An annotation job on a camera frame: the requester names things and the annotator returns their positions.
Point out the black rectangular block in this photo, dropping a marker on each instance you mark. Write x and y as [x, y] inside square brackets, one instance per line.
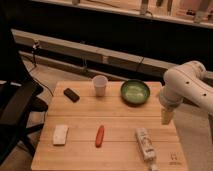
[71, 95]

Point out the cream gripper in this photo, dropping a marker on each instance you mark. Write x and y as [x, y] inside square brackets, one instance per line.
[166, 116]

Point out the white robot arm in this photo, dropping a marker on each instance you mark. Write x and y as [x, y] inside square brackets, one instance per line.
[185, 81]

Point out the white sponge block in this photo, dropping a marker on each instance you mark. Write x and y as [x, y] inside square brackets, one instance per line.
[60, 134]

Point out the black office chair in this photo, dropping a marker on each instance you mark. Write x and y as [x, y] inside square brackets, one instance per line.
[18, 97]

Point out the green ceramic bowl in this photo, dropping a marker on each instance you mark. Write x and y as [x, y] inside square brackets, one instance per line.
[135, 92]

